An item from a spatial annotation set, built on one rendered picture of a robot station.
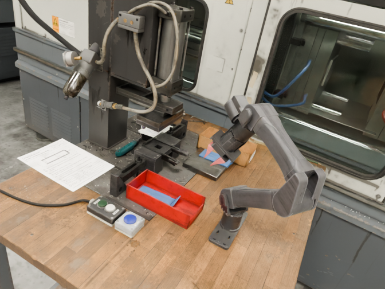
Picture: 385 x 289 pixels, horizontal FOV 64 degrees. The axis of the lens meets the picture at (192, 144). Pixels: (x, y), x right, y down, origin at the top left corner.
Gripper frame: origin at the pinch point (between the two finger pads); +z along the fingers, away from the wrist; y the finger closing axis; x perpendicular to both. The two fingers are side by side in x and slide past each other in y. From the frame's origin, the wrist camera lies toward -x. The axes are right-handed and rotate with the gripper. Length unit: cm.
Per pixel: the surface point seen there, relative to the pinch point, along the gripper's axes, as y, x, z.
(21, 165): 94, -44, 182
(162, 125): 20.2, -4.0, 8.7
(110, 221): 6.1, 27.0, 23.9
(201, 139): 8.4, -34.9, 21.8
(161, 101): 27.9, -10.4, 6.7
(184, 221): -9.5, 13.1, 14.3
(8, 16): 262, -147, 190
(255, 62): 20, -69, -9
